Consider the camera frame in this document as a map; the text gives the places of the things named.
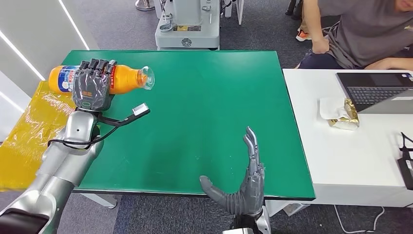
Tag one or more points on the white paper napkin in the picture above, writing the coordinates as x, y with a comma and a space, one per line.
330, 108

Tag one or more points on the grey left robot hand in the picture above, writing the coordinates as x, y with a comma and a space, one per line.
92, 87

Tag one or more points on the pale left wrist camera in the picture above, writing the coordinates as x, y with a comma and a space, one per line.
140, 109

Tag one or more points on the black power adapter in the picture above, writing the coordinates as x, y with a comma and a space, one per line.
407, 168

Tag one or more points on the white desk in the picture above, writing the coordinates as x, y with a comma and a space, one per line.
348, 155

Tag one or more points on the white table leg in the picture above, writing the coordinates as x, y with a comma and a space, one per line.
103, 201

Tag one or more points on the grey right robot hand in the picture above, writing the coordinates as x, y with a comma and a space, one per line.
253, 190

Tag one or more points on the person's right hand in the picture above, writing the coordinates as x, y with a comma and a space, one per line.
320, 46

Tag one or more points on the orange juice bottle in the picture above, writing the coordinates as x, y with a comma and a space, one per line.
125, 79

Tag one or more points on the person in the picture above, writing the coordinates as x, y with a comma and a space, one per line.
364, 32

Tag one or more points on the chrome stand base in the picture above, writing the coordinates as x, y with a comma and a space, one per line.
145, 5

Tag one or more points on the gold snack packet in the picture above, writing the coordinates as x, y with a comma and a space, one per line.
348, 118

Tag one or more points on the yellow plastic sheet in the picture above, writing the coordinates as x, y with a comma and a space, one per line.
29, 135

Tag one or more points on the white furniture leg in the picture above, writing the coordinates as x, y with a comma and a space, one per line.
238, 11

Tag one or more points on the grey ribbed right robot arm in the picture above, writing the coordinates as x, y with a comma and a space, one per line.
258, 223

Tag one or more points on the grey ribbed left robot arm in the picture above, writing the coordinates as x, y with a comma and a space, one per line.
61, 168

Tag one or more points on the light grey machine stand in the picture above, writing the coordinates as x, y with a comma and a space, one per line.
187, 32

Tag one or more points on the grey laptop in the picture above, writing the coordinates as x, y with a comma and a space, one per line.
377, 90

